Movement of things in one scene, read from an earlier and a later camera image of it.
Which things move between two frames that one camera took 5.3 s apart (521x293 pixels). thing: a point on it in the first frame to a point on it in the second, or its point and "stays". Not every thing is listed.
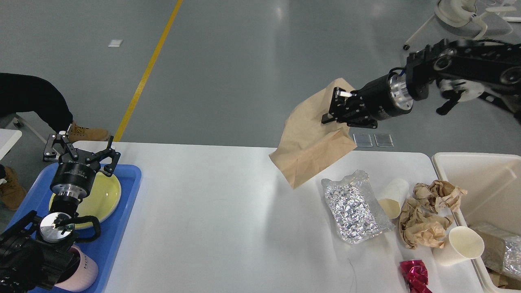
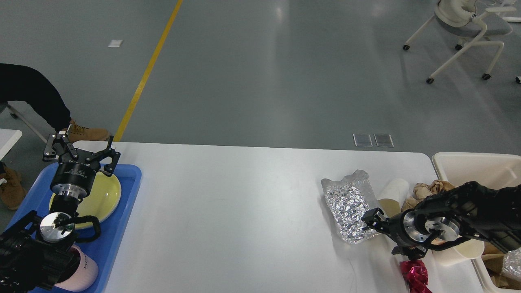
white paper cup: x=392 y=196 stays
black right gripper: x=387 y=97 to x=408 y=228
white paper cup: x=462 y=243 stays
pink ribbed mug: x=81 y=274 stays
